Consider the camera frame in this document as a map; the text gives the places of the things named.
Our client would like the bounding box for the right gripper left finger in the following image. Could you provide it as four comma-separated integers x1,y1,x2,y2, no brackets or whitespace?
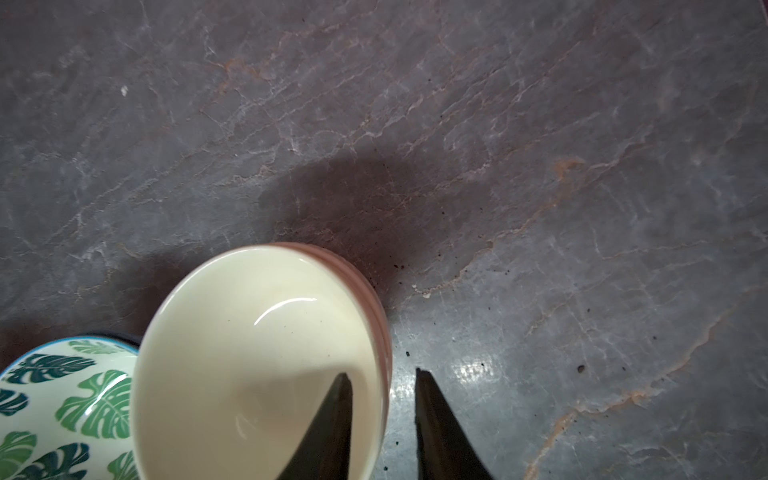
278,373,353,480

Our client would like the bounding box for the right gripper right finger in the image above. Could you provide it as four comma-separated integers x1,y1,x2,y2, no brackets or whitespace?
415,368,492,480

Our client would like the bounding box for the green leaf bowl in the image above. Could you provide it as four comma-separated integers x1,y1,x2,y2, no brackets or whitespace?
1,335,139,479

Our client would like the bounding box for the cream bowl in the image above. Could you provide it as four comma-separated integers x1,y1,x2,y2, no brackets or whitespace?
130,243,393,479

